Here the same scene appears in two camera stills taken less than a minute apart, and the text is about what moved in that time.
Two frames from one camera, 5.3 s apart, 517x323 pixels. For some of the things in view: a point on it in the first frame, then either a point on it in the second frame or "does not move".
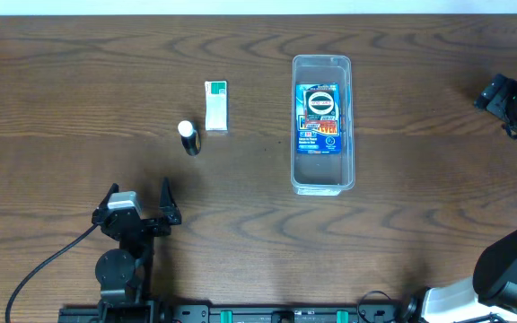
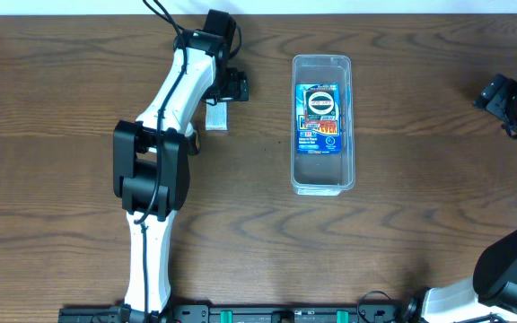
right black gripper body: x=511 y=97 does not move
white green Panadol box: x=216 y=105 does not move
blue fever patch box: x=318 y=118 does not move
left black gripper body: x=150 y=228 to x=232 y=79
